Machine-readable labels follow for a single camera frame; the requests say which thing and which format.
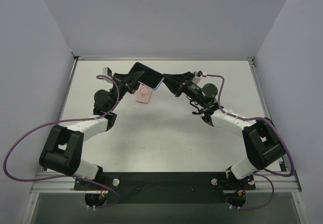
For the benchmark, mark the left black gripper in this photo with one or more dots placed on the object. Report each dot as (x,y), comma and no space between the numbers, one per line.
(124,81)

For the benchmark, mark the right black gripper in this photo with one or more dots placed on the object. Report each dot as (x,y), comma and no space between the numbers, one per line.
(181,85)

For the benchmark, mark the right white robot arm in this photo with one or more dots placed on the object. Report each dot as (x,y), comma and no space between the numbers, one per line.
(262,143)

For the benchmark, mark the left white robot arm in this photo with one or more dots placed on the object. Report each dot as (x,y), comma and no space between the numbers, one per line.
(62,151)

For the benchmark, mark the lavender phone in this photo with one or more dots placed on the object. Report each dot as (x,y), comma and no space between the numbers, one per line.
(150,78)

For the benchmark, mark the pink phone case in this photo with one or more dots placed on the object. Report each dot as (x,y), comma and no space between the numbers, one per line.
(143,94)

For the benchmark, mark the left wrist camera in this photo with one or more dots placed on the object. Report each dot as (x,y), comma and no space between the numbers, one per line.
(107,74)

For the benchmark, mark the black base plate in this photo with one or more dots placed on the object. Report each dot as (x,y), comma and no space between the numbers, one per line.
(172,188)

